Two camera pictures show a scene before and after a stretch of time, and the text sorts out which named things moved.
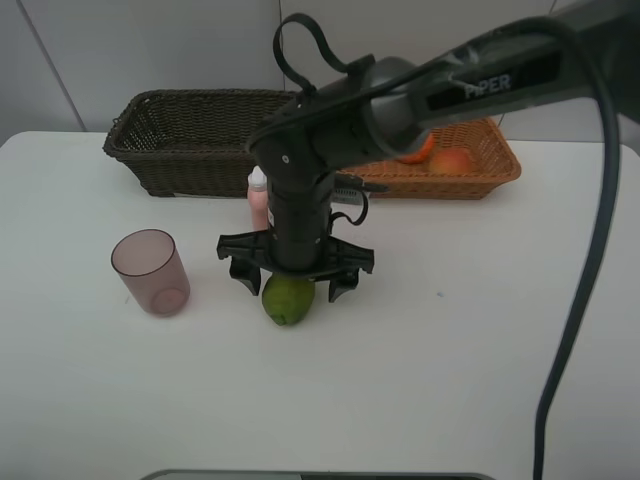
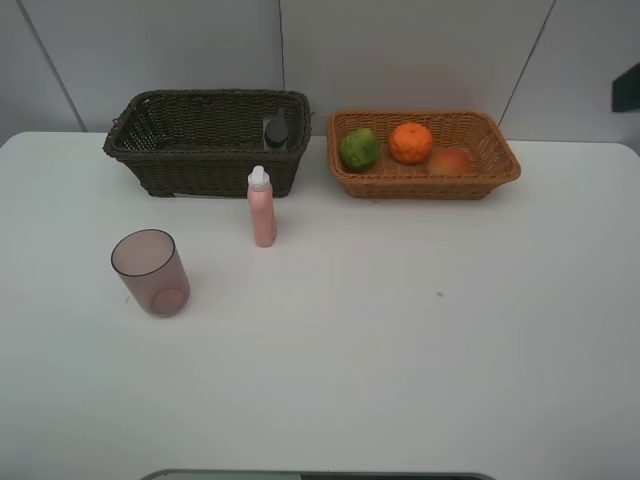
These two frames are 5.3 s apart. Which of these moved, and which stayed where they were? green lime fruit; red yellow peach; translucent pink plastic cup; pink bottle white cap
Moved: green lime fruit
Stayed: translucent pink plastic cup; red yellow peach; pink bottle white cap
